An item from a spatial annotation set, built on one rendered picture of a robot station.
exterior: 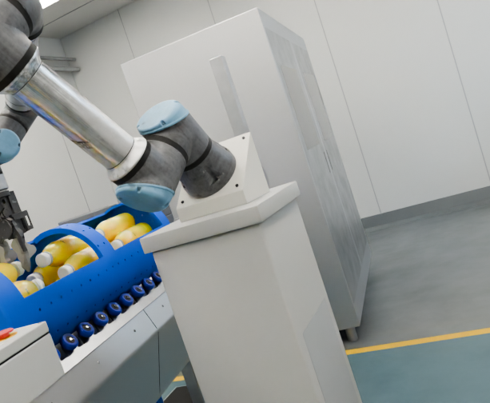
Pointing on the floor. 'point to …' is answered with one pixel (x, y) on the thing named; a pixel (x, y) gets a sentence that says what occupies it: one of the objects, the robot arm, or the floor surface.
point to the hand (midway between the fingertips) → (17, 269)
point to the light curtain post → (229, 95)
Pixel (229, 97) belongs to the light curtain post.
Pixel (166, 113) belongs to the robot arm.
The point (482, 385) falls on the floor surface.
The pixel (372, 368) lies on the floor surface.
